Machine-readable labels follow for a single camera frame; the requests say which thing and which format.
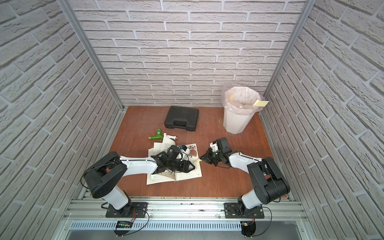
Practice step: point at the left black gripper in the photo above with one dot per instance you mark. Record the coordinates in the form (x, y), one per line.
(179, 163)

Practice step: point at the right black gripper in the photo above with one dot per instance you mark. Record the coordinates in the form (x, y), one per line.
(207, 157)

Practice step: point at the illustrated picture book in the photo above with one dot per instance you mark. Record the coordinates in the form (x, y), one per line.
(169, 176)

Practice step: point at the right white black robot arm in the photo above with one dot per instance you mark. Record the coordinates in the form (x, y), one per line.
(269, 183)

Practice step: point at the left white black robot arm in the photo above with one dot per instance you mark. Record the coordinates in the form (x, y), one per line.
(102, 177)

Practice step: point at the yellow sticky note on bin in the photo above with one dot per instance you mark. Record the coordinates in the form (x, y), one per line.
(260, 103)

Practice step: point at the green and white faucet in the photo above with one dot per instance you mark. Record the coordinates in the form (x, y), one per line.
(160, 136)

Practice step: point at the black plastic tool case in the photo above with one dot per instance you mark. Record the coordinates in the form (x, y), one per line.
(182, 118)

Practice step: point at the white trash bin with bag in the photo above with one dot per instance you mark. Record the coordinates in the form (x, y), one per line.
(238, 106)

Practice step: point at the right controller board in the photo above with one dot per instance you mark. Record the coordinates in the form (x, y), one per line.
(248, 229)

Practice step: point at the controller board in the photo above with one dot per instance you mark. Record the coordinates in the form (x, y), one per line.
(248, 229)
(124, 225)

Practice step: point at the left controller board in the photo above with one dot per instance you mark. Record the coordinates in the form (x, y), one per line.
(124, 225)

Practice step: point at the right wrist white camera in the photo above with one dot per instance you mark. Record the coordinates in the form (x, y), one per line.
(214, 147)

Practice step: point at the wrist white camera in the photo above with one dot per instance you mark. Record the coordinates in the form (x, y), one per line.
(214, 147)
(184, 149)

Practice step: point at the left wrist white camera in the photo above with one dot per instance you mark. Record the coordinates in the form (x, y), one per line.
(184, 149)

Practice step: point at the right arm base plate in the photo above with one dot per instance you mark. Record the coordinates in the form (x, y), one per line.
(237, 211)

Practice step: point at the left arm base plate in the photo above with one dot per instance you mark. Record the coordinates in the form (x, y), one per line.
(133, 208)

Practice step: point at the aluminium front frame rail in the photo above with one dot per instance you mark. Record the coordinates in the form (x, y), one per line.
(179, 214)

